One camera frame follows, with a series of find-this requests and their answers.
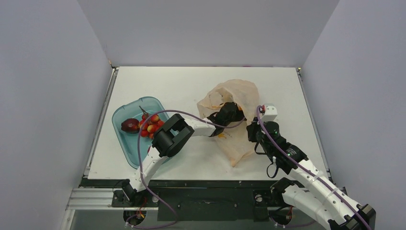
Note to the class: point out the red fake fruit in bin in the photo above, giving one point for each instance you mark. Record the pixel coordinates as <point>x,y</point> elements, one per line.
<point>130,125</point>

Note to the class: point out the red fake fruit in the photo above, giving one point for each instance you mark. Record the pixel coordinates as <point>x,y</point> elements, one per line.
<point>130,125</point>
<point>153,124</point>

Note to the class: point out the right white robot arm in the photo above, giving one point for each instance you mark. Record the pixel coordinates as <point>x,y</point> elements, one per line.
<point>305,187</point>

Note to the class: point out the teal plastic bin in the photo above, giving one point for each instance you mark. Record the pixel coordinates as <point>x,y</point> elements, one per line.
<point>128,142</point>

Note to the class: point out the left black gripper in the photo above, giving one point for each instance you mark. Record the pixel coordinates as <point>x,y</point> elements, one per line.
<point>240,116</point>

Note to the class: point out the orange plastic bag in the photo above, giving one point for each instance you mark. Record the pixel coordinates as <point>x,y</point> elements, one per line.
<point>232,142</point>

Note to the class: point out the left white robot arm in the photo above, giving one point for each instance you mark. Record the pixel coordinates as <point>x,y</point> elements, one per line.
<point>172,136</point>

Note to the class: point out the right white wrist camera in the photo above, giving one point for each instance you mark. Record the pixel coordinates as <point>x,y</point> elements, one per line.
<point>268,112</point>

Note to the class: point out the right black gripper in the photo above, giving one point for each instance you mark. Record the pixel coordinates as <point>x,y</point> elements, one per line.
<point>253,131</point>

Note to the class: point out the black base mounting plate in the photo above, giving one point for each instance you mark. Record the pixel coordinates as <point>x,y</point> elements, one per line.
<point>202,200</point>

